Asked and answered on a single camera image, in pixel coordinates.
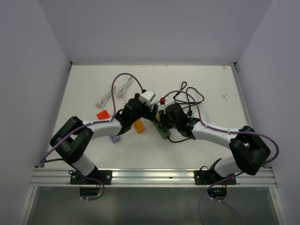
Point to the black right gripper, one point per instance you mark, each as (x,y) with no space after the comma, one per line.
(163,116)

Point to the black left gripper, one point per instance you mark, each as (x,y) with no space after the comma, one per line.
(148,115)

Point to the green power strip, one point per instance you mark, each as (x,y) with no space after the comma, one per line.
(164,133)

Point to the yellow USB charger plug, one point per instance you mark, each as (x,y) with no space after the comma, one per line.
(157,117)

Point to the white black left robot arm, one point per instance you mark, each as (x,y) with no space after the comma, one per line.
(71,141)

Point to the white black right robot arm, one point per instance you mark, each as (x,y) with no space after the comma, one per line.
(249,151)

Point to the blue charger plug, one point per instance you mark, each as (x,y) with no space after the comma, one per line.
(154,108)

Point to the red cube socket adapter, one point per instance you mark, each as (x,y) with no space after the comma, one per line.
(103,115)

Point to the purple socket adapter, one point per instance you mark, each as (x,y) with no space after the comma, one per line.
(114,138)

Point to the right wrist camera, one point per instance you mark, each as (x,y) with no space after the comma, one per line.
(166,101)

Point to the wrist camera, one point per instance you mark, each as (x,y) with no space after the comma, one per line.
(166,101)
(147,97)

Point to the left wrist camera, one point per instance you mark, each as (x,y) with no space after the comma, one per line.
(147,97)

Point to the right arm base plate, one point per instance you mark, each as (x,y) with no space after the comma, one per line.
(206,177)

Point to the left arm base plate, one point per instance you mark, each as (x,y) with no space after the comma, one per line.
(105,176)

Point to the aluminium rail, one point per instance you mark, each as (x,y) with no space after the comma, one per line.
(163,178)

